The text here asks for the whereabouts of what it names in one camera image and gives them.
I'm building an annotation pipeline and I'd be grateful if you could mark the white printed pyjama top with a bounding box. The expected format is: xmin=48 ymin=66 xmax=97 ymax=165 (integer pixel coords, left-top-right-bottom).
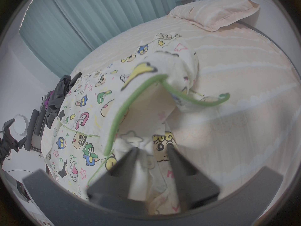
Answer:
xmin=45 ymin=32 xmax=231 ymax=216

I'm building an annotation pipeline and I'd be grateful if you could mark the black garment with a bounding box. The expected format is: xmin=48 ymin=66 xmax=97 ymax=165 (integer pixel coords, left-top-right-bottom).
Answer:
xmin=45 ymin=72 xmax=83 ymax=129

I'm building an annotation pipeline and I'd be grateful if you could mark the bed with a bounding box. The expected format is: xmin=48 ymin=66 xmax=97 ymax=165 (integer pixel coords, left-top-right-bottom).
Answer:
xmin=40 ymin=0 xmax=301 ymax=214

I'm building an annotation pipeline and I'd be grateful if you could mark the pale pink striped pillow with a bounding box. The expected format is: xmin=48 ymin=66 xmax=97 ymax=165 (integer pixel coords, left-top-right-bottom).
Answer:
xmin=166 ymin=0 xmax=260 ymax=32

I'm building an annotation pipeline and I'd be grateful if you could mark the pile of clothes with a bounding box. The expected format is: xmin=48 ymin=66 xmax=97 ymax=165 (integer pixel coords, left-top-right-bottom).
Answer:
xmin=40 ymin=90 xmax=51 ymax=111

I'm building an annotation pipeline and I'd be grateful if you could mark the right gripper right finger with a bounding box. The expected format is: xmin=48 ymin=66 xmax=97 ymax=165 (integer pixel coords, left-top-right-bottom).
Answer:
xmin=166 ymin=144 xmax=220 ymax=209

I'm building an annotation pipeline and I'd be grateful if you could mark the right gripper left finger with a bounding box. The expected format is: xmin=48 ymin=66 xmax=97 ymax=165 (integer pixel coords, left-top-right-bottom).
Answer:
xmin=87 ymin=147 xmax=140 ymax=201

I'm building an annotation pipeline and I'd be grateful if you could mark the blue-green curtain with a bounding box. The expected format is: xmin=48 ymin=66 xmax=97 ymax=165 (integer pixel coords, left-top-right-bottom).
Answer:
xmin=46 ymin=0 xmax=196 ymax=54
xmin=18 ymin=0 xmax=93 ymax=79

